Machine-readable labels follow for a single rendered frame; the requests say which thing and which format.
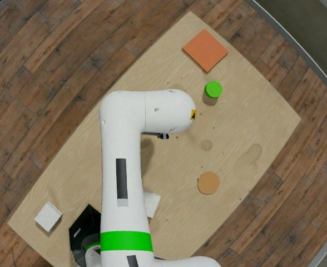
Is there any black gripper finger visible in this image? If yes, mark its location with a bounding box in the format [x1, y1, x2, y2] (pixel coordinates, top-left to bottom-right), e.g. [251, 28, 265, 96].
[157, 133, 169, 139]

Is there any orange flat square slab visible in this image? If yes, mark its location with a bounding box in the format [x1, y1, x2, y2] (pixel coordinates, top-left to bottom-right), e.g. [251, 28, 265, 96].
[182, 29, 228, 72]

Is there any tan round disc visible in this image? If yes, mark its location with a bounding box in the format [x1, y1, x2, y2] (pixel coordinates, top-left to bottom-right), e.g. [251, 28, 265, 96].
[197, 172, 220, 194]

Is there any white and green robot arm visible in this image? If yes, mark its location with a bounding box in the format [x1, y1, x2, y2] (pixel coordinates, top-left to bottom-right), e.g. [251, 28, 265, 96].
[72, 89, 221, 267]

